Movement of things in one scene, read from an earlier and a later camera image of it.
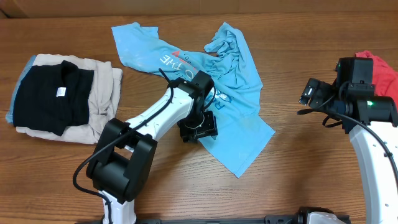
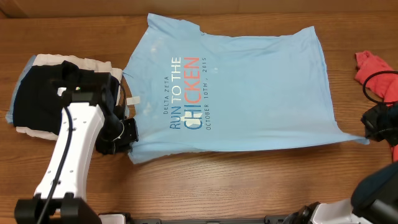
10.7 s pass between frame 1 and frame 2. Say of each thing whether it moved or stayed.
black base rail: stayed
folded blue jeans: stayed
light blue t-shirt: moved
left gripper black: moved
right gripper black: moved
